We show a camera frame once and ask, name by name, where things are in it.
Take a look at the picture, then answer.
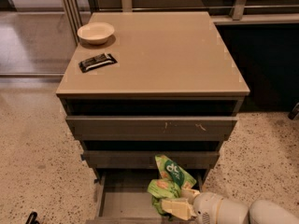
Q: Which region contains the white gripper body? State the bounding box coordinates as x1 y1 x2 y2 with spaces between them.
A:
193 192 223 224

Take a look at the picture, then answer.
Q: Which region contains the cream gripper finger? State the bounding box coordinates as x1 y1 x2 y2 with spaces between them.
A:
161 198 196 220
181 189 200 203

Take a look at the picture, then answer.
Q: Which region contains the green rice chip bag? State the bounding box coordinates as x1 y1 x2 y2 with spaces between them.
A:
148 155 196 217

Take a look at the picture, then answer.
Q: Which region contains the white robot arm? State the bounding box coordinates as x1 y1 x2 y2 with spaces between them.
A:
161 189 299 224

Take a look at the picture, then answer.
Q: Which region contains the grey open bottom drawer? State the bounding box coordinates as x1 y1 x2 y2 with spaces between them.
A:
85 169 196 224

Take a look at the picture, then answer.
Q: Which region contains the grey middle drawer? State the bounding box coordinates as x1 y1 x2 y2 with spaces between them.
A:
82 150 220 169

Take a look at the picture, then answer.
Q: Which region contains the grey drawer cabinet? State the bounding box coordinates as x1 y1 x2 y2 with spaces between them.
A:
55 11 250 224

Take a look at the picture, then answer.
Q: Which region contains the grey top drawer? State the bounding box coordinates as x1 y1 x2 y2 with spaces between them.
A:
66 116 237 141

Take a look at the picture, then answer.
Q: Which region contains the dark object at right edge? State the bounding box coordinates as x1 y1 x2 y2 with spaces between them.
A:
288 102 299 119

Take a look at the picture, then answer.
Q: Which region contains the black object on floor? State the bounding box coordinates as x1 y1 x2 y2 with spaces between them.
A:
25 211 40 224

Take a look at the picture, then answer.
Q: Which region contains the black snack bar wrapper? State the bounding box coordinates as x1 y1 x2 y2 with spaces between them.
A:
78 53 117 73

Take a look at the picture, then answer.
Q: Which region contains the white ceramic bowl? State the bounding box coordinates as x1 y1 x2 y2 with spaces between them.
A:
77 22 115 45

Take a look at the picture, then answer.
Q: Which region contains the metal shelf frame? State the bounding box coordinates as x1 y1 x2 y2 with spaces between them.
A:
62 0 299 33

